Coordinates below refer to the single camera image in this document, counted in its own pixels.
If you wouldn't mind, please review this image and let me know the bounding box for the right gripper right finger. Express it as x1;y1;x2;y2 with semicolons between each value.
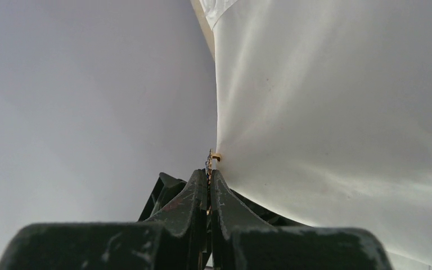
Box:
210;170;392;269

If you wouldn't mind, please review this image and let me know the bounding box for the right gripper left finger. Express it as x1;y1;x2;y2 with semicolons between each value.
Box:
0;169;208;269

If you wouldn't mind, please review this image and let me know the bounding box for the white garment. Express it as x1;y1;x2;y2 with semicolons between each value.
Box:
200;1;432;269

